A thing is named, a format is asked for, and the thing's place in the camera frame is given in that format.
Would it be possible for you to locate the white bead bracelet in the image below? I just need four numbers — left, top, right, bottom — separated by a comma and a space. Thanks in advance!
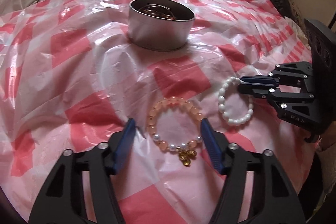
217, 76, 255, 127

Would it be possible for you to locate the peach bead bracelet gold charm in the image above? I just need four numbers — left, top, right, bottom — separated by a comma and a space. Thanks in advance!
146, 97, 204, 167

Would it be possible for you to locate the gold red jewelry pile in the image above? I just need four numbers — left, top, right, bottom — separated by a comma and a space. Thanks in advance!
139, 3, 176, 20

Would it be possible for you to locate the white knit sleeve forearm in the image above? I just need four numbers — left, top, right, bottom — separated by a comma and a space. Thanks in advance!
314, 139, 336, 214

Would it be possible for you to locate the person right hand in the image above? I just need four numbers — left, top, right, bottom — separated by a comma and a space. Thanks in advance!
315, 124, 336, 152

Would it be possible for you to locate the red white checkered plastic sheet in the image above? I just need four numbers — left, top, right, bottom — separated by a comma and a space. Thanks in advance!
1, 0, 314, 223

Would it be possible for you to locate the round silver metal tin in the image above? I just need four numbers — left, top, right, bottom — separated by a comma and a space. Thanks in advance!
127, 0, 195, 52

